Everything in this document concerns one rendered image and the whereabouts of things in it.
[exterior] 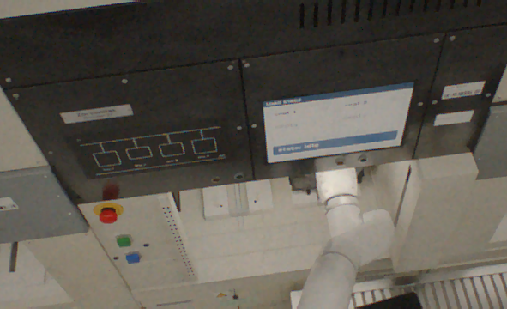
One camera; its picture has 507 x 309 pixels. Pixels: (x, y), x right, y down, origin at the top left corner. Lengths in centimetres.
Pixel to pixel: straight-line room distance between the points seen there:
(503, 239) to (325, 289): 92
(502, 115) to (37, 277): 137
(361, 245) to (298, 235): 53
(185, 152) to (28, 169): 31
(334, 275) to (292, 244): 72
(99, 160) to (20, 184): 17
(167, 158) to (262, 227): 71
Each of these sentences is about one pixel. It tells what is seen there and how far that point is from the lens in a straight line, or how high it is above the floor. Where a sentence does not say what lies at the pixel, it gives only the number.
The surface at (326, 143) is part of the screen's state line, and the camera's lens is 131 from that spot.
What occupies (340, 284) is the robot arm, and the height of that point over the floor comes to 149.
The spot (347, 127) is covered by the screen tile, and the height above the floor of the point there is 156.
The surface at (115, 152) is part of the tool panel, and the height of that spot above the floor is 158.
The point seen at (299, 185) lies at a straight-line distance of 188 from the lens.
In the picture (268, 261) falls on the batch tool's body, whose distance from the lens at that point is 189.
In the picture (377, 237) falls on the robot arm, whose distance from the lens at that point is 144.
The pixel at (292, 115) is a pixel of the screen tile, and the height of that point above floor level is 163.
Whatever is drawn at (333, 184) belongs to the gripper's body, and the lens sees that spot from 160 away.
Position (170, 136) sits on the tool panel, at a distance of 123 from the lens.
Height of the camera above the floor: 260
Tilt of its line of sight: 57 degrees down
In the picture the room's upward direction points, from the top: 7 degrees counter-clockwise
